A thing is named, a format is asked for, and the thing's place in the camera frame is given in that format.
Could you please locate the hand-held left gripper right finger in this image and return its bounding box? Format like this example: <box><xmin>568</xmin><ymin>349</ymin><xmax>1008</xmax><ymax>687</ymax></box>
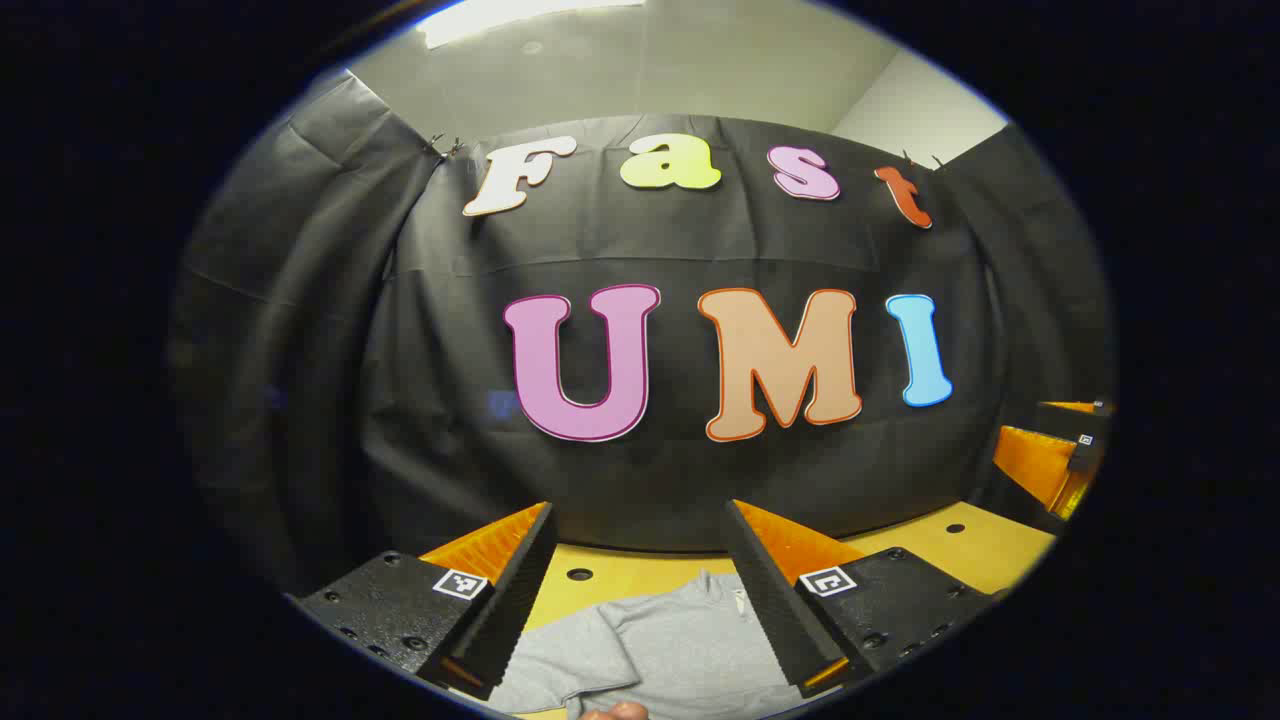
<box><xmin>724</xmin><ymin>500</ymin><xmax>996</xmax><ymax>698</ymax></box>

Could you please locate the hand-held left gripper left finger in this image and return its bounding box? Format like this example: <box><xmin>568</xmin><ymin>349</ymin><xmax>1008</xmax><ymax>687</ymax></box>
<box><xmin>290</xmin><ymin>503</ymin><xmax>557</xmax><ymax>699</ymax></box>

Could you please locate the grey zip-neck sweatshirt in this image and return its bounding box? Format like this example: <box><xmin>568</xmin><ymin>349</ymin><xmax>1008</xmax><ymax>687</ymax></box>
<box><xmin>485</xmin><ymin>570</ymin><xmax>811</xmax><ymax>720</ymax></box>

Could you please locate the black backdrop cloth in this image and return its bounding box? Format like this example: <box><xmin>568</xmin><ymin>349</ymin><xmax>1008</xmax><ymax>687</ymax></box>
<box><xmin>170</xmin><ymin>70</ymin><xmax>1116</xmax><ymax>601</ymax></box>

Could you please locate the ceiling light panel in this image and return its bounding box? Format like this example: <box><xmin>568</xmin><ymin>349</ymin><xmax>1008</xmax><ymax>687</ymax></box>
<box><xmin>418</xmin><ymin>0</ymin><xmax>646</xmax><ymax>49</ymax></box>

